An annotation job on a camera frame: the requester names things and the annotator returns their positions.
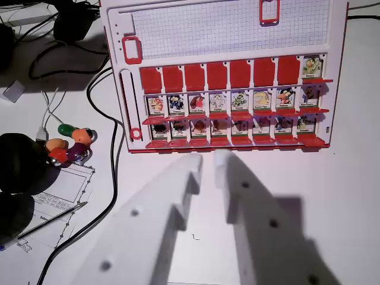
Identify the red board flap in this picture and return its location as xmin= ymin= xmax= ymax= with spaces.
xmin=301 ymin=78 xmax=334 ymax=88

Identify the printed paper sheet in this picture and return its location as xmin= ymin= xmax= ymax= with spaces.
xmin=0 ymin=162 xmax=96 ymax=254

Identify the ballpoint pen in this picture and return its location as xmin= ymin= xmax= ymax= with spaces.
xmin=0 ymin=201 xmax=89 ymax=252

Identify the colourful bead toy figure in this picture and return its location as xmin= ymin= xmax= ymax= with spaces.
xmin=44 ymin=123 xmax=97 ymax=164

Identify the large black rounded object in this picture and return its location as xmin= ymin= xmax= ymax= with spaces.
xmin=0 ymin=132 xmax=62 ymax=197

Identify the small grey block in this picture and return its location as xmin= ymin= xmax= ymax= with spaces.
xmin=2 ymin=80 xmax=25 ymax=103

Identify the red and white game board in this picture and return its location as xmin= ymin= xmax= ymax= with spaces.
xmin=99 ymin=0 xmax=350 ymax=154

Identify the black power adapter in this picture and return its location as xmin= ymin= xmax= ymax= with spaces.
xmin=52 ymin=0 xmax=101 ymax=43

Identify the dark bulky object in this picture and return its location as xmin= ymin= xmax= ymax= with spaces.
xmin=0 ymin=23 xmax=16 ymax=71

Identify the white rectangular box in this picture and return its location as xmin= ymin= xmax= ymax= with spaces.
xmin=7 ymin=11 xmax=52 ymax=28

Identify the long black cable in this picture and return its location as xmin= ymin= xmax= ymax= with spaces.
xmin=114 ymin=120 xmax=126 ymax=179
xmin=37 ymin=66 xmax=120 ymax=285

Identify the white cable with plug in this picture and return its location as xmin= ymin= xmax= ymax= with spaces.
xmin=36 ymin=87 xmax=68 ymax=141

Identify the looped black cable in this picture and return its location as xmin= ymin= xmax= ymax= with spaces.
xmin=28 ymin=41 xmax=111 ymax=81

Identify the thin black cable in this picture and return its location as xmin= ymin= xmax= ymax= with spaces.
xmin=347 ymin=5 xmax=380 ymax=21

